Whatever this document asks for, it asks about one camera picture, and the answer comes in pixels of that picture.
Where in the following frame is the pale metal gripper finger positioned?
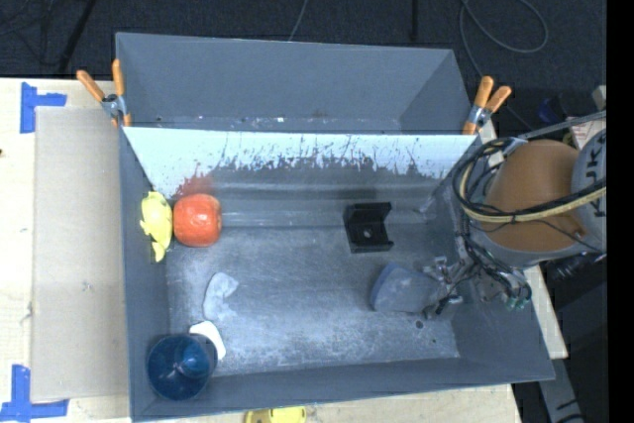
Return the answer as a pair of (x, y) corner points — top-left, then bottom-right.
(421, 255), (465, 281)
(421, 293), (465, 318)

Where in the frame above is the grey metal bin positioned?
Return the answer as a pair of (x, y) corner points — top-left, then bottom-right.
(114, 32), (557, 422)

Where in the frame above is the crumpled clear plastic piece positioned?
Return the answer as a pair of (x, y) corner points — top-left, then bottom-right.
(202, 271), (241, 323)

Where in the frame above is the small white flat piece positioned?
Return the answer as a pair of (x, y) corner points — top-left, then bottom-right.
(188, 320), (228, 362)

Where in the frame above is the red-orange toy apple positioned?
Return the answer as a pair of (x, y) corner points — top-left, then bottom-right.
(172, 193), (223, 249)

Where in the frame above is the dark blue glass cup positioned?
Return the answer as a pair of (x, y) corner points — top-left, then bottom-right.
(146, 333), (219, 402)

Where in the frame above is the yellow toy animal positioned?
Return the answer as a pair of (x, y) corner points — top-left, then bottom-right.
(139, 190), (174, 264)

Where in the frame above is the pale wood board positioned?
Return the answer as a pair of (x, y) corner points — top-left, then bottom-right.
(30, 106), (132, 405)

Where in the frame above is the black square bracket block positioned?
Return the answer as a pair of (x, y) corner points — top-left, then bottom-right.
(343, 201), (396, 255)

